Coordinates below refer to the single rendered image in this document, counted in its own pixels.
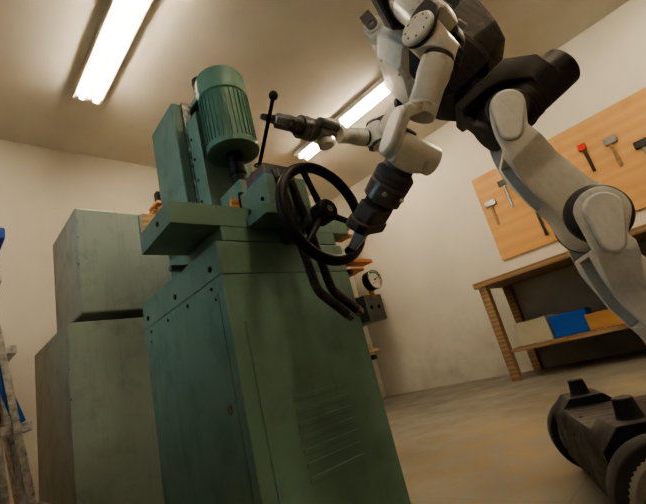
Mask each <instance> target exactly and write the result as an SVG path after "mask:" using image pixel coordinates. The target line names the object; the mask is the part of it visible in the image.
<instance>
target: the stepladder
mask: <svg viewBox="0 0 646 504"><path fill-rule="evenodd" d="M4 240H5V229H4V228H1V227H0V249H1V247H2V244H3V242H4ZM1 282H2V274H0V284H1ZM16 353H17V345H9V346H5V344H4V340H3V335H2V330H1V325H0V504H10V497H9V490H8V483H7V475H6V468H5V461H4V453H5V458H6V463H7V469H8V474H9V479H10V484H11V490H12V495H13V500H14V504H50V503H46V502H38V501H36V496H35V491H34V486H33V481H32V476H31V472H30V467H29V462H28V457H27V452H26V447H25V442H24V437H23V433H26V432H28V431H31V430H33V421H29V422H25V423H22V422H24V421H26V419H25V417H24V415H23V412H22V410H21V408H20V406H19V403H18V401H17V399H16V397H15V393H14V388H13V384H12V379H11V374H10V369H9V364H8V362H9V361H10V360H11V359H12V357H13V356H14V355H15V354H16ZM2 442H3V446H2ZM3 447H4V453H3Z"/></svg>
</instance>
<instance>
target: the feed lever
mask: <svg viewBox="0 0 646 504"><path fill-rule="evenodd" d="M269 99H270V105H269V110H268V115H267V120H266V125H265V130H264V135H263V140H262V145H261V150H260V155H259V160H258V163H260V164H262V160H263V155H264V150H265V145H266V140H267V135H268V130H269V125H270V120H271V115H272V110H273V105H274V101H275V100H277V99H278V93H277V92H276V91H274V90H273V91H270V92H269Z"/></svg>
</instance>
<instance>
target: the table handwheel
mask: <svg viewBox="0 0 646 504"><path fill-rule="evenodd" d="M308 173H311V174H315V175H318V176H320V177H322V178H324V179H325V180H327V181H328V182H330V183H331V184H332V185H333V186H334V187H335V188H336V189H337V190H338V191H339V192H340V193H341V194H342V196H343V197H344V198H345V200H346V201H347V203H348V205H349V207H350V209H351V211H352V213H354V211H355V210H356V208H357V206H358V204H359V203H358V201H357V199H356V197H355V195H354V194H353V192H352V191H351V190H350V188H349V187H348V186H347V185H346V183H345V182H344V181H343V180H342V179H341V178H340V177H338V176H337V175H336V174H335V173H333V172H332V171H330V170H329V169H327V168H325V167H323V166H321V165H318V164H315V163H310V162H300V163H296V164H293V165H291V166H289V167H288V168H287V169H285V170H284V171H283V173H282V174H281V175H280V177H279V179H278V182H277V185H276V191H275V202H276V208H277V212H278V216H279V218H280V221H281V223H282V225H283V227H284V229H285V231H286V232H284V233H283V234H282V235H281V236H280V239H281V241H282V243H283V244H285V245H289V244H291V243H292V242H294V243H295V245H296V246H297V247H298V248H299V249H300V250H301V251H303V252H304V253H305V254H306V255H308V256H309V257H311V258H312V259H314V260H316V261H318V262H320V263H323V264H326V265H331V266H341V265H346V264H348V263H350V262H352V261H354V260H355V259H356V258H357V257H358V256H359V255H360V253H361V252H362V250H363V248H361V249H360V250H357V251H355V252H352V253H349V254H347V253H344V254H339V255H335V254H329V253H326V252H324V251H322V250H320V249H318V248H317V247H315V246H314V245H313V244H312V241H313V239H314V237H315V235H316V233H317V231H318V229H319V228H320V226H326V225H327V224H329V223H330V222H332V221H333V220H336V221H339V222H342V223H345V224H346V221H347V219H348V218H346V217H344V216H341V215H339V214H338V213H337V208H336V206H335V204H334V203H333V202H332V201H330V200H328V199H322V200H321V198H320V197H319V195H318V193H317V191H316V189H315V187H314V185H313V183H312V181H311V179H310V177H309V175H308ZM298 174H301V176H302V177H303V179H304V181H305V183H306V185H307V187H308V189H309V191H310V193H311V195H312V197H313V200H314V202H315V205H314V206H312V207H311V209H310V214H309V215H308V216H306V217H305V218H304V220H302V221H300V222H298V223H299V225H300V228H301V230H302V231H301V232H302V233H301V232H300V230H299V229H298V227H297V226H296V224H295V222H294V220H293V218H292V216H291V213H290V211H289V207H288V202H287V189H288V186H289V183H290V181H291V180H292V179H293V177H295V176H296V175H298ZM306 227H310V228H312V229H311V230H310V232H309V234H308V236H307V237H306V238H305V237H304V234H305V233H306V232H305V228H306Z"/></svg>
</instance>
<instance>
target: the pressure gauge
mask: <svg viewBox="0 0 646 504"><path fill-rule="evenodd" d="M375 278H376V280H374V279H375ZM362 283H363V285H364V287H365V288H366V289H367V290H368V291H369V295H371V298H372V297H375V293H374V290H376V289H379V288H381V286H382V278H381V276H380V274H379V273H378V272H377V271H376V270H370V271H368V272H366V273H364V274H363V276H362Z"/></svg>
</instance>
